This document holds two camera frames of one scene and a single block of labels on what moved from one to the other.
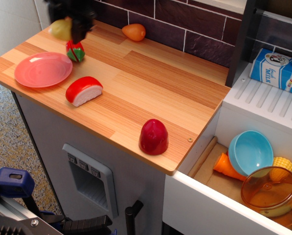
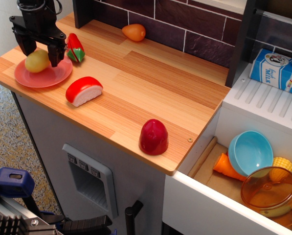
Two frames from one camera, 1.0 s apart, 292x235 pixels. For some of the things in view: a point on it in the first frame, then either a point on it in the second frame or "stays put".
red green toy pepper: (75, 52) stays put
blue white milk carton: (276, 70) stays put
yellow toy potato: (61, 29) -> (38, 61)
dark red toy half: (153, 137) stays put
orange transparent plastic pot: (274, 192) stays put
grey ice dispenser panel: (93, 179) stays put
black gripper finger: (80, 26) -> (56, 51)
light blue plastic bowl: (250, 150) stays put
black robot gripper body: (81, 12) -> (40, 24)
